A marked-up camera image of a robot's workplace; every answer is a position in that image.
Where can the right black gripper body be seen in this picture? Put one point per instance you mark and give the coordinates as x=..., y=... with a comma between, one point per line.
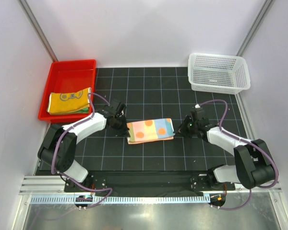
x=191, y=127

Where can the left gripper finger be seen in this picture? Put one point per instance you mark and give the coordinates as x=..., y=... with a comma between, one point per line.
x=120, y=133
x=124, y=128

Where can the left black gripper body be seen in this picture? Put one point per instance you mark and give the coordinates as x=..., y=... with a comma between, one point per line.
x=118, y=125

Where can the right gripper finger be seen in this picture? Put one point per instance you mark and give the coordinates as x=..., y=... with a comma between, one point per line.
x=184, y=126
x=187, y=134

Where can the orange towel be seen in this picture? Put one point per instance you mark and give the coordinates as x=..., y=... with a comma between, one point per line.
x=150, y=131

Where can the green microfiber towel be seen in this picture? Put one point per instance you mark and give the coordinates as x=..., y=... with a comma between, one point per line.
x=83, y=111

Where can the blue yellow patterned towel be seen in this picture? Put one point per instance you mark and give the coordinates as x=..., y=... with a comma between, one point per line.
x=68, y=103

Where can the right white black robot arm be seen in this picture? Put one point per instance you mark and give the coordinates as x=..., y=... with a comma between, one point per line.
x=253, y=166

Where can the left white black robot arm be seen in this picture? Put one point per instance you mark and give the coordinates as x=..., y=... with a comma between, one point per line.
x=59, y=145

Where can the black grid mat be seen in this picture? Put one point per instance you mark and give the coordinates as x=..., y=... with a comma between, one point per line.
x=152, y=93

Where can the white perforated plastic basket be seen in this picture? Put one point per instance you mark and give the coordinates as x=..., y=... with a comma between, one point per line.
x=218, y=73

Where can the red plastic tray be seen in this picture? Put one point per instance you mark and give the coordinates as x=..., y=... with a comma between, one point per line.
x=65, y=77

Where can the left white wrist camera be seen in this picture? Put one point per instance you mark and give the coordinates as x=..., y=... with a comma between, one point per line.
x=122, y=108

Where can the slotted grey cable duct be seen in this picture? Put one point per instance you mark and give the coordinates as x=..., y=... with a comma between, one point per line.
x=89, y=200

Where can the aluminium frame rail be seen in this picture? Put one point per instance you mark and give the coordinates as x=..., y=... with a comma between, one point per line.
x=47, y=184

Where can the left aluminium corner post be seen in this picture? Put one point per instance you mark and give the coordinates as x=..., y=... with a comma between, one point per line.
x=38, y=30

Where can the aluminium corner post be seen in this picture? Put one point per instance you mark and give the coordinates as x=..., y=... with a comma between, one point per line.
x=38, y=30
x=261, y=15

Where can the right aluminium corner post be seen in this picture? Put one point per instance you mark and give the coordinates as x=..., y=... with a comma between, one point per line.
x=261, y=15

